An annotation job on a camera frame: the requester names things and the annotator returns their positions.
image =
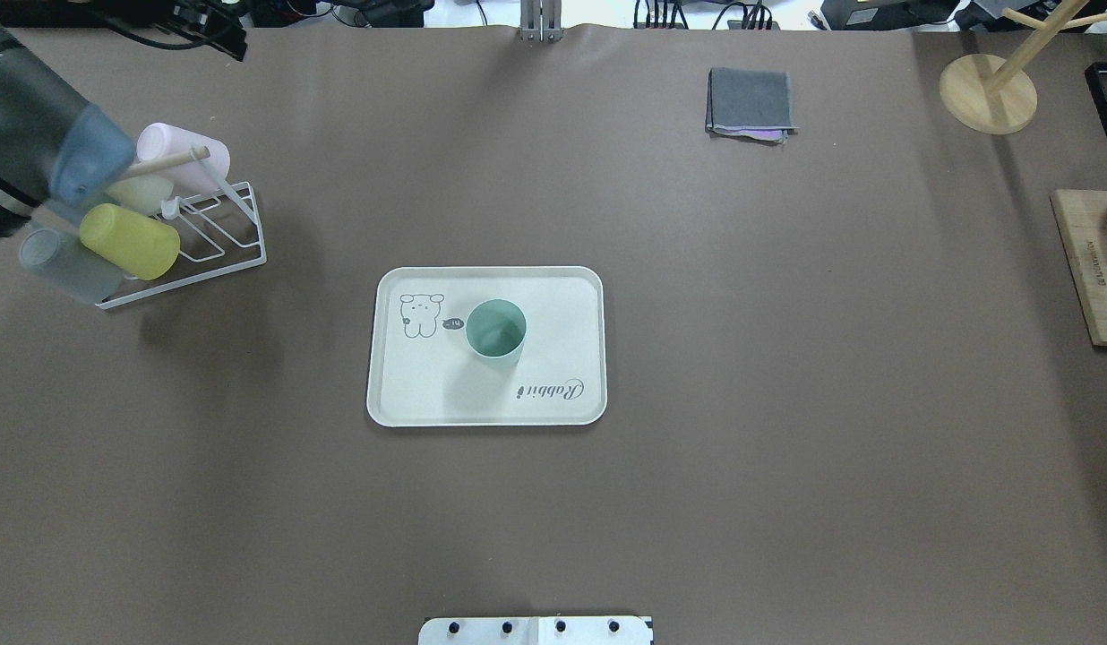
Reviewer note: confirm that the grey plastic cup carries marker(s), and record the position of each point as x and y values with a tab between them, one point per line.
63	261

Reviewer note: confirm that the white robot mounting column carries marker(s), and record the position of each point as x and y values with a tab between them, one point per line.
552	629

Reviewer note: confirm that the black stand fixture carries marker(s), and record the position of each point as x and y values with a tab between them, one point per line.
164	25

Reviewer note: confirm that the cream rabbit tray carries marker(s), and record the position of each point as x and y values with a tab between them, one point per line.
425	373

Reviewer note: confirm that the pink plastic cup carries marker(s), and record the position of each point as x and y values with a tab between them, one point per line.
159	140

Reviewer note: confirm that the wooden mug tree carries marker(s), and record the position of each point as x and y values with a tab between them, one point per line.
994	95

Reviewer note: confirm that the white wire cup rack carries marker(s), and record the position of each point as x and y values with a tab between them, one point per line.
223	233

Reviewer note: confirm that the aluminium frame post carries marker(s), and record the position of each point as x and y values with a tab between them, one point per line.
540	20

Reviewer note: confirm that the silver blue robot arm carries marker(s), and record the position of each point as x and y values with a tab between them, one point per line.
56	147

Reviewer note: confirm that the green plastic cup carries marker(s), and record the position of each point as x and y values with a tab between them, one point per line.
496	331

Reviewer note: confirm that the grey folded cloth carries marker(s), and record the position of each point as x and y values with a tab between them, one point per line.
755	105

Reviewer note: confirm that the wooden cutting board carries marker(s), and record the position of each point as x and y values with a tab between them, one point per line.
1081	216

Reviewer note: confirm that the pale cream plastic cup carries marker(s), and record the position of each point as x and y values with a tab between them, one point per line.
144	194

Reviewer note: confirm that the yellow plastic cup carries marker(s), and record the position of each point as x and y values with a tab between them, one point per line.
137	244

